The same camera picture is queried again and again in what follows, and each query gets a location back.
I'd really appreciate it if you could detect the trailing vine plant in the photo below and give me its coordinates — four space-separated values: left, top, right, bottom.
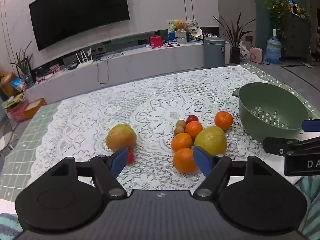
264 0 290 49

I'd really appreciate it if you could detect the brown teddy bear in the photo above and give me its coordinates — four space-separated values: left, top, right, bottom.
174 20 187 33

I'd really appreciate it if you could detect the pink space heater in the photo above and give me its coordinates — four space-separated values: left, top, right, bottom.
249 46 264 63

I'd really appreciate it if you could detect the white lace tablecloth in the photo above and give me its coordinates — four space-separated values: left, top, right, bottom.
32 65 298 193

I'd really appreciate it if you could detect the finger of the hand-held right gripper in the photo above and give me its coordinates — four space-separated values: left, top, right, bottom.
262 135 320 156
301 119 320 132

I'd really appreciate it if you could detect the orange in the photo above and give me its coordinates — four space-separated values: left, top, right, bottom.
173 148 198 174
214 111 234 131
185 121 203 140
171 132 193 153

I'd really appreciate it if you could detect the green colander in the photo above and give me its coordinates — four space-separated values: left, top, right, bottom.
232 82 313 143

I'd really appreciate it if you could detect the white router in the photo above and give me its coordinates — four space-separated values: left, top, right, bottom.
76 48 93 68

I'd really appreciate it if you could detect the grey trash can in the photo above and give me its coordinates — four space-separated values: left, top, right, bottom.
203 37 225 69

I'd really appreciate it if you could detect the teal patterned cloth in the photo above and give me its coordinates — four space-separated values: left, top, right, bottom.
294 175 320 240

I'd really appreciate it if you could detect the black wall television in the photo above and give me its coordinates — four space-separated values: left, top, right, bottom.
29 0 130 52

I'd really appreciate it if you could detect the white flower basket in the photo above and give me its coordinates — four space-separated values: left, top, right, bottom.
174 30 188 45

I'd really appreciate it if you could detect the grey drawer cabinet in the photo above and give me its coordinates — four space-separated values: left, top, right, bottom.
285 11 312 58

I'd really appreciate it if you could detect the white television console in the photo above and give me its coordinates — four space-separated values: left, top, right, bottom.
24 40 230 104

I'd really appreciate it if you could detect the orange cardboard box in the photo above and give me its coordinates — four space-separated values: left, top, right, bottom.
24 98 47 119

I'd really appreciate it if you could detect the orange-tinted yellow mango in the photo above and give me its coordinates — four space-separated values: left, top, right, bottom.
105 124 137 151

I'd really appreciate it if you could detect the blue water jug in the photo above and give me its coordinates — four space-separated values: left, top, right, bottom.
266 29 283 65

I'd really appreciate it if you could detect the long-leaf potted plant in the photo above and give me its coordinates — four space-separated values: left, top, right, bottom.
213 12 257 64

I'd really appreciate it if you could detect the black cable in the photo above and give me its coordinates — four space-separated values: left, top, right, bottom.
97 52 125 85

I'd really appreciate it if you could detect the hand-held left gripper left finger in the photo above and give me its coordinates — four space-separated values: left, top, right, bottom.
45 147 129 199

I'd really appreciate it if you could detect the white plastic bag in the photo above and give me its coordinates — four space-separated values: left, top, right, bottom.
239 41 251 63

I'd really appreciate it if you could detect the red box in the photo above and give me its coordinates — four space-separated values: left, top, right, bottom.
149 36 163 48

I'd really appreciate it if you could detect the greenish yellow mango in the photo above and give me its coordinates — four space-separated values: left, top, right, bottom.
194 126 227 156

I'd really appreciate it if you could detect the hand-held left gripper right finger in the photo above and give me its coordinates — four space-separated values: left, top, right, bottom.
192 146 275 198

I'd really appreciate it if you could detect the brown gourd vase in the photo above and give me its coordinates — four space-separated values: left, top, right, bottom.
0 72 17 98

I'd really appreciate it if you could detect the small green potted plant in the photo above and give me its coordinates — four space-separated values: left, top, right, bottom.
10 41 34 88

